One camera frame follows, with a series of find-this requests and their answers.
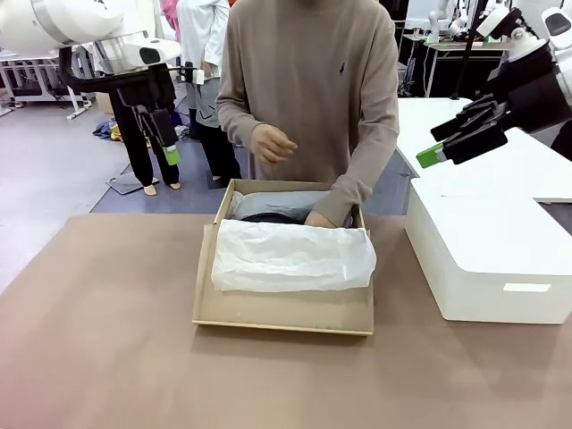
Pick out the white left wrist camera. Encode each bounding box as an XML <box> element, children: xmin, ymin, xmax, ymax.
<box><xmin>116</xmin><ymin>36</ymin><xmax>183</xmax><ymax>72</ymax></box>

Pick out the grey floor plate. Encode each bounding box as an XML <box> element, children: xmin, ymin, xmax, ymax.
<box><xmin>105</xmin><ymin>172</ymin><xmax>161</xmax><ymax>196</ymax></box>

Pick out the background work table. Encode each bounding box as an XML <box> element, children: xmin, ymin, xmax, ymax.
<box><xmin>423</xmin><ymin>38</ymin><xmax>515</xmax><ymax>98</ymax></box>

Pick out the person's left hand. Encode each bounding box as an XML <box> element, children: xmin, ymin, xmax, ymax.
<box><xmin>305</xmin><ymin>211</ymin><xmax>339</xmax><ymax>229</ymax></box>

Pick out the black vertical pole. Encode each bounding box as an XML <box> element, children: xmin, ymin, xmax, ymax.
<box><xmin>450</xmin><ymin>0</ymin><xmax>478</xmax><ymax>100</ymax></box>

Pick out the black leather buckle shoe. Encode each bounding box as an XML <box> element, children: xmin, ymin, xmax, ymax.
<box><xmin>243</xmin><ymin>209</ymin><xmax>314</xmax><ymax>224</ymax></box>

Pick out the person's right forearm beige sleeve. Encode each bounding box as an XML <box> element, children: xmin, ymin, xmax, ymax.
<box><xmin>217</xmin><ymin>96</ymin><xmax>269</xmax><ymax>147</ymax></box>

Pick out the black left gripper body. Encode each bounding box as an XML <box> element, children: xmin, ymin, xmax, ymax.
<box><xmin>116</xmin><ymin>71</ymin><xmax>177</xmax><ymax>115</ymax></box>

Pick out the pink garment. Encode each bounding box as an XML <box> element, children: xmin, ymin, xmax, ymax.
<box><xmin>161</xmin><ymin>0</ymin><xmax>181</xmax><ymax>44</ymax></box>

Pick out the white tissue paper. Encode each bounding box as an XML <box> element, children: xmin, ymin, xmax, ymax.
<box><xmin>209</xmin><ymin>190</ymin><xmax>378</xmax><ymax>294</ymax></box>

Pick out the small background cardboard box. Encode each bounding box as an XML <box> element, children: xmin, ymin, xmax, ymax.
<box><xmin>95</xmin><ymin>91</ymin><xmax>115</xmax><ymax>116</ymax></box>

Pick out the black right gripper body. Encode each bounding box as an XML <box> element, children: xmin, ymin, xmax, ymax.
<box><xmin>480</xmin><ymin>42</ymin><xmax>562</xmax><ymax>134</ymax></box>

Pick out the white background desk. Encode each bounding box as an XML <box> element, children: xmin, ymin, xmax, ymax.
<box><xmin>0</xmin><ymin>44</ymin><xmax>102</xmax><ymax>121</ymax></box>

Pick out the bystander in black trousers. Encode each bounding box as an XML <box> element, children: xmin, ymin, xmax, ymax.
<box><xmin>109</xmin><ymin>87</ymin><xmax>182</xmax><ymax>198</ymax></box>

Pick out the person's left forearm beige sleeve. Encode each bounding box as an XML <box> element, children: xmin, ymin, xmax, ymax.
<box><xmin>311</xmin><ymin>129</ymin><xmax>400</xmax><ymax>224</ymax></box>

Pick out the person in beige sweater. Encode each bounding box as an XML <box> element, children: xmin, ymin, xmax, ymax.
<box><xmin>216</xmin><ymin>0</ymin><xmax>401</xmax><ymax>224</ymax></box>

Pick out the blue yellow clothing pile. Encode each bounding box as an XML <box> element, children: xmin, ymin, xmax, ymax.
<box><xmin>92</xmin><ymin>119</ymin><xmax>124</xmax><ymax>142</ymax></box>

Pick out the small white clamped block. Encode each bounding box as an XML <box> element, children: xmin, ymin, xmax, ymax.
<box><xmin>181</xmin><ymin>62</ymin><xmax>206</xmax><ymax>86</ymax></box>

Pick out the bystander in white coat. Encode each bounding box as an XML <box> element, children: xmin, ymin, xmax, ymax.
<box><xmin>176</xmin><ymin>0</ymin><xmax>245</xmax><ymax>182</ymax></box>

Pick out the white plastic bin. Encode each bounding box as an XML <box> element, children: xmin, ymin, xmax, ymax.
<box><xmin>404</xmin><ymin>177</ymin><xmax>572</xmax><ymax>325</ymax></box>

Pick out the white side table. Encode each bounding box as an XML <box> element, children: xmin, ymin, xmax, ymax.
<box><xmin>394</xmin><ymin>97</ymin><xmax>572</xmax><ymax>203</ymax></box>

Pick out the person's right hand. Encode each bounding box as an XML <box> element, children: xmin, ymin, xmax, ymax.
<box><xmin>249</xmin><ymin>123</ymin><xmax>299</xmax><ymax>164</ymax></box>

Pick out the white label on bin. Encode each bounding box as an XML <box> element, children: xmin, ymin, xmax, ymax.
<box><xmin>503</xmin><ymin>282</ymin><xmax>551</xmax><ymax>294</ymax></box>

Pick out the brown cardboard shoe box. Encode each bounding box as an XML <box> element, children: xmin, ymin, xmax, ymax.
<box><xmin>191</xmin><ymin>178</ymin><xmax>374</xmax><ymax>337</ymax></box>

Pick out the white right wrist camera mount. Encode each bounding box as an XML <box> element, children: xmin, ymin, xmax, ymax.
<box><xmin>475</xmin><ymin>6</ymin><xmax>549</xmax><ymax>62</ymax></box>

